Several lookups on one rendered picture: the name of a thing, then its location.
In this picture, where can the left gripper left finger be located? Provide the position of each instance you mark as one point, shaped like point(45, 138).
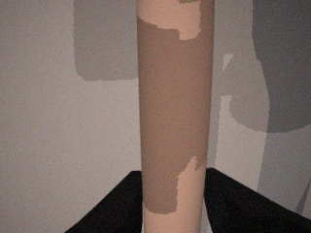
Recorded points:
point(120, 211)

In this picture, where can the long tan rail with center flange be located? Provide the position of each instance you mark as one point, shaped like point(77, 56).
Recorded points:
point(175, 41)

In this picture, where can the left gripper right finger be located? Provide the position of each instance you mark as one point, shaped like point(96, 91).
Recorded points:
point(232, 207)

